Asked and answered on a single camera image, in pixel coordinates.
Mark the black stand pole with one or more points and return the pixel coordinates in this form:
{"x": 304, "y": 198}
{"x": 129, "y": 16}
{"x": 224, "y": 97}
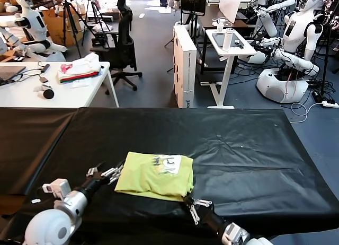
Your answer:
{"x": 326, "y": 56}

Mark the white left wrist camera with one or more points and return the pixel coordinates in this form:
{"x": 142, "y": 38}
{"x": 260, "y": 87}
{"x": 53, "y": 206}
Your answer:
{"x": 58, "y": 189}

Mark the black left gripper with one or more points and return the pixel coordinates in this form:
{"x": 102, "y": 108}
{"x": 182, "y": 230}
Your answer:
{"x": 94, "y": 185}

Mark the black and white controller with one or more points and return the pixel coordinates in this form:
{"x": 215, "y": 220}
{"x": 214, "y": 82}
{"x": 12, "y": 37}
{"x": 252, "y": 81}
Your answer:
{"x": 48, "y": 94}

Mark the dark usb adapter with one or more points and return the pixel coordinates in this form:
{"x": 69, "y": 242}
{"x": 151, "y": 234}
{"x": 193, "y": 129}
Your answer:
{"x": 45, "y": 68}

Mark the white office table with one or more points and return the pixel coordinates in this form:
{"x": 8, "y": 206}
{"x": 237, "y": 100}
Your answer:
{"x": 21, "y": 96}

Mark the large black table cover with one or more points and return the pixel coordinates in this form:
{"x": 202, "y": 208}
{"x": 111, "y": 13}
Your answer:
{"x": 238, "y": 155}

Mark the short black tripod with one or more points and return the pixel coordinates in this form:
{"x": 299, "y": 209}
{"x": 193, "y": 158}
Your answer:
{"x": 93, "y": 6}

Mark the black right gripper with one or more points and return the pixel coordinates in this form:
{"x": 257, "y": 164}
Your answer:
{"x": 212, "y": 218}

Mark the white water bottle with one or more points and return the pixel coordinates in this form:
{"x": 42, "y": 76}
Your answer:
{"x": 227, "y": 39}

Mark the grey laptop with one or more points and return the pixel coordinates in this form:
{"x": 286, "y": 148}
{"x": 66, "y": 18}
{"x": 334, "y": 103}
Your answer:
{"x": 10, "y": 72}

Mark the black power strip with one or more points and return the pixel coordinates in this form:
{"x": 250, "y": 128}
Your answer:
{"x": 317, "y": 96}

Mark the white power strip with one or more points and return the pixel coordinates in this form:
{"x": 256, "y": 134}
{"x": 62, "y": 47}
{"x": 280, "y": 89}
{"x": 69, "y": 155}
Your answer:
{"x": 330, "y": 104}

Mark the tall white cardboard box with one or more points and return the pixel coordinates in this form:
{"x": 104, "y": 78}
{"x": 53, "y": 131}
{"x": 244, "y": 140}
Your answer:
{"x": 185, "y": 70}

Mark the brown desk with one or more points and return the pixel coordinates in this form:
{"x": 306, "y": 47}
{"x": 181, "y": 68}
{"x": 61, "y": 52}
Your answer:
{"x": 212, "y": 17}

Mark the white humanoid robot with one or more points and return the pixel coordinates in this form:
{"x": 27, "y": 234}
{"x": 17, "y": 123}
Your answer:
{"x": 34, "y": 22}
{"x": 294, "y": 30}

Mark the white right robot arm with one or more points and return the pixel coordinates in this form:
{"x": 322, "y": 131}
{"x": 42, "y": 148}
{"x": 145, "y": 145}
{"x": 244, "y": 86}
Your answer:
{"x": 238, "y": 234}

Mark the matte black table cloth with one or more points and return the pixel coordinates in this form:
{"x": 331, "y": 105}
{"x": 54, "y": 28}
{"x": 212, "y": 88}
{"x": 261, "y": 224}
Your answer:
{"x": 26, "y": 149}

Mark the yellow-green t-shirt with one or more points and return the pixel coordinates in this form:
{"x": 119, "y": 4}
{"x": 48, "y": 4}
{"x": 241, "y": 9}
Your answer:
{"x": 148, "y": 178}

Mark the brown cardboard box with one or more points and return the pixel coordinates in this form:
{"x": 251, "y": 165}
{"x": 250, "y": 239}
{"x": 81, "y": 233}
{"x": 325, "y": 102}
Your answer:
{"x": 57, "y": 30}

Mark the black office chair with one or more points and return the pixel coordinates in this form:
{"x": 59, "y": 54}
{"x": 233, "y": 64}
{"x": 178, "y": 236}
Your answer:
{"x": 125, "y": 43}

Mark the dark tablet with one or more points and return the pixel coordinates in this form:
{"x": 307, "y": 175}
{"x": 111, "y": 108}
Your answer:
{"x": 218, "y": 39}

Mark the black tripod stand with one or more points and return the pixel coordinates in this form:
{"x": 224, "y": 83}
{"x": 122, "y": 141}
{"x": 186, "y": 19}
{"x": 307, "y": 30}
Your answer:
{"x": 193, "y": 1}

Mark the white humanoid robot left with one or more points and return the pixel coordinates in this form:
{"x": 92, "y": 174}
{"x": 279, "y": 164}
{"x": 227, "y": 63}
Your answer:
{"x": 34, "y": 22}

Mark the white humanoid robot raised arm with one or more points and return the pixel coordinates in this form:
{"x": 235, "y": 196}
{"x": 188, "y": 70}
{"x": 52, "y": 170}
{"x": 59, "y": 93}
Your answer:
{"x": 267, "y": 22}

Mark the small grey device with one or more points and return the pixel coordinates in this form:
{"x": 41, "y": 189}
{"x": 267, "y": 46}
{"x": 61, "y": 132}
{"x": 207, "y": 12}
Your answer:
{"x": 44, "y": 79}

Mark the stack of folded clothes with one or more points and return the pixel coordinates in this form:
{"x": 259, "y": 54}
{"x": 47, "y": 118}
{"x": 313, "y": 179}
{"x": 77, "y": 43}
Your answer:
{"x": 79, "y": 70}

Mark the small white standing desk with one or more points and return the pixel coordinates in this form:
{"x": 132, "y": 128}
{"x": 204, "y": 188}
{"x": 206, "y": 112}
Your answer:
{"x": 247, "y": 52}

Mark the white curved sheet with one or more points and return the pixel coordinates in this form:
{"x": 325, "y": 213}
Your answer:
{"x": 230, "y": 6}

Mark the white humanoid robot right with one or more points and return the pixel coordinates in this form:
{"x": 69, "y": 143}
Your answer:
{"x": 294, "y": 30}

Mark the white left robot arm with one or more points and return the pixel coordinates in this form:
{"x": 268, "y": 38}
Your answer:
{"x": 58, "y": 221}

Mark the tall black tripod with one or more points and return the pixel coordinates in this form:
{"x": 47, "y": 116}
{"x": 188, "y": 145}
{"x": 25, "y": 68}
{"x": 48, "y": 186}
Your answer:
{"x": 64, "y": 22}

